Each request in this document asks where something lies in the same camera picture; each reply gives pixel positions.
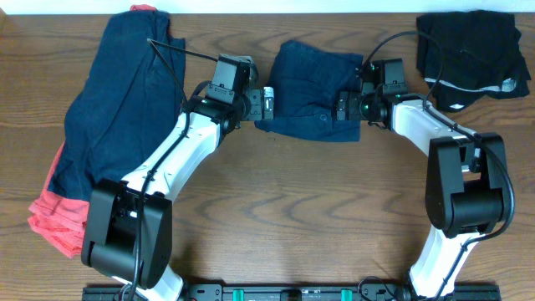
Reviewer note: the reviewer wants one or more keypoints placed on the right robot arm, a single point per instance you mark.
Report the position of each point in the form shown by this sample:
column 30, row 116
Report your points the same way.
column 468, row 193

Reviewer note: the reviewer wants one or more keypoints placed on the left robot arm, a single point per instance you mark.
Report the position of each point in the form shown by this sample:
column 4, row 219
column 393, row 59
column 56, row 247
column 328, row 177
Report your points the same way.
column 128, row 233

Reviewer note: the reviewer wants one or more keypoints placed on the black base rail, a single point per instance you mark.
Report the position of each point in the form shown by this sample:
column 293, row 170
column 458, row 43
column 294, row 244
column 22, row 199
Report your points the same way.
column 367, row 291

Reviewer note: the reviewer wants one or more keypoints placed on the navy shorts in pile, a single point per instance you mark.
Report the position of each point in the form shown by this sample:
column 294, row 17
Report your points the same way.
column 129, row 104

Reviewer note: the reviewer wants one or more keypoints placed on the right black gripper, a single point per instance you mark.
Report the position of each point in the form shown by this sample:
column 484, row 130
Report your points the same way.
column 353, row 112

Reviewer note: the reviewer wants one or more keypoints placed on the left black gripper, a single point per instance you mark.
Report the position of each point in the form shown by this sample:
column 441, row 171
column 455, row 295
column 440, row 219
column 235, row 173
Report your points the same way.
column 257, row 96

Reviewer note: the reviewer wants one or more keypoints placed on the navy blue shorts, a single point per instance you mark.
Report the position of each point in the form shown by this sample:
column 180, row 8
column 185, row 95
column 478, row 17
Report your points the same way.
column 306, row 83

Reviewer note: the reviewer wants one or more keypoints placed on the black folded clothes stack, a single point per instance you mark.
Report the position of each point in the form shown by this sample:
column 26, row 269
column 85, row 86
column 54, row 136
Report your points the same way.
column 472, row 54

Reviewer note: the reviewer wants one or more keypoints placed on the red garment in pile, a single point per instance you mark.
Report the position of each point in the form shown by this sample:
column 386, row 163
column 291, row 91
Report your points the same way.
column 59, row 219

